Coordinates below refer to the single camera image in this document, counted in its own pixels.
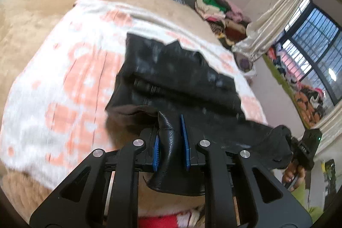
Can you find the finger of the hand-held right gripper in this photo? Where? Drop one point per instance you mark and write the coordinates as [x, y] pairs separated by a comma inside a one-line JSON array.
[[293, 143]]

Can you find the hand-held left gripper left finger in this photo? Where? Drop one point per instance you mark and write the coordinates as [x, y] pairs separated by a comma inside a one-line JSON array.
[[156, 154]]

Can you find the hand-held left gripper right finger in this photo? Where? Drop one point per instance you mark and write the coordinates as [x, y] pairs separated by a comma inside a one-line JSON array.
[[185, 145]]

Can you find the black leather jacket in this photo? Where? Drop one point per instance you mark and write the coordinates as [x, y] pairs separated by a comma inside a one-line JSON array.
[[176, 83]]

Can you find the clothes on windowsill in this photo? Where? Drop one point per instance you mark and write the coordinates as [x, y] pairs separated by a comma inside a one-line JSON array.
[[307, 99]]

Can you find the pile of folded clothes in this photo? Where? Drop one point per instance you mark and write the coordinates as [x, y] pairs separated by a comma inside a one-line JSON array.
[[219, 14]]

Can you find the person's right hand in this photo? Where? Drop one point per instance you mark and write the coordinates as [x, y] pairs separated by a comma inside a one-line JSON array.
[[290, 174]]

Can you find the cream satin curtain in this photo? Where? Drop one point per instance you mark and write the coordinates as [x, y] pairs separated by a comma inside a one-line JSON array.
[[331, 123], [269, 25]]

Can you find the red and white cloth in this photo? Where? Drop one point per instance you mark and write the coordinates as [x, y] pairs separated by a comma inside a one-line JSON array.
[[163, 220]]

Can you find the barred window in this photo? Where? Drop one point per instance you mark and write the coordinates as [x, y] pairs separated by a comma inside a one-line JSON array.
[[315, 38]]

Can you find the white and orange fleece blanket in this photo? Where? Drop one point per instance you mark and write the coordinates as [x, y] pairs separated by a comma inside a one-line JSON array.
[[61, 89]]

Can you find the tan bed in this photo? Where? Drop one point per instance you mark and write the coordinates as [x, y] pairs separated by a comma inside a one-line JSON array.
[[29, 17]]

